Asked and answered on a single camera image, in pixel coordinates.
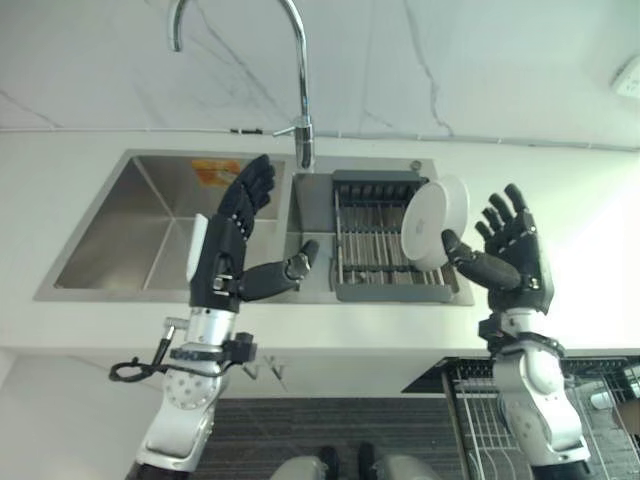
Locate white round bowl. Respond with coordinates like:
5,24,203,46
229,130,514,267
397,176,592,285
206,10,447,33
400,173,471,272

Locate silver robot legs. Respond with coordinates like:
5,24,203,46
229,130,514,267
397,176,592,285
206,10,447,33
269,442,451,480

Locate orange sink sticker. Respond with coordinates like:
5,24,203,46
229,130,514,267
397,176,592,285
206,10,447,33
191,158,246,186

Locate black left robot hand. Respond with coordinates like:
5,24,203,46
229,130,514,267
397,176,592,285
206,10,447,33
186,154,320,312

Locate dishwasher wire rack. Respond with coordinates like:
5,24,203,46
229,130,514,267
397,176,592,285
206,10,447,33
442,360,640,480

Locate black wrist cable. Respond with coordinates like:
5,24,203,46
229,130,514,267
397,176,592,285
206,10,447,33
109,324,221,385

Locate grey sink drying rack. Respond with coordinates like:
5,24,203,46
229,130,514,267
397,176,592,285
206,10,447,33
330,169,452,304

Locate chrome gooseneck faucet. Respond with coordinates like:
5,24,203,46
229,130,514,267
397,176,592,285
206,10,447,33
171,0,315,169

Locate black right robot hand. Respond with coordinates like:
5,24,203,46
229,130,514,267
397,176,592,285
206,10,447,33
440,183,557,318

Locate stainless steel double sink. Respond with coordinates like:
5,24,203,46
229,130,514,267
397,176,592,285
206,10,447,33
33,148,476,307

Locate white wall socket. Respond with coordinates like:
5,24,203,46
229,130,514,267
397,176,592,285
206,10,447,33
613,56,640,105

